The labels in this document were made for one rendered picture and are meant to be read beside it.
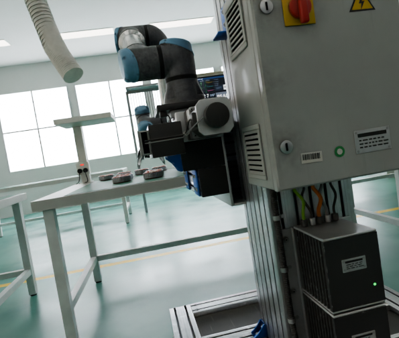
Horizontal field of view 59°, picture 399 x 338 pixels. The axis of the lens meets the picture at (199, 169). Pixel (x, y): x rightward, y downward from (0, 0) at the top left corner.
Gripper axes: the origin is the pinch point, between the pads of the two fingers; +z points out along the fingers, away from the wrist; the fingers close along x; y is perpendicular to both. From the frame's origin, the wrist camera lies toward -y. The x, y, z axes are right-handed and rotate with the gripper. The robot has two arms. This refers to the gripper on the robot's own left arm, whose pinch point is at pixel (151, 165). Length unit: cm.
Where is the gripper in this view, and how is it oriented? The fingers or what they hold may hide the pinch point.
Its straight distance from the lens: 197.1
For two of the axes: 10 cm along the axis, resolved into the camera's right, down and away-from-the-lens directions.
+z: 0.8, 8.3, 5.5
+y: 1.8, 5.3, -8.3
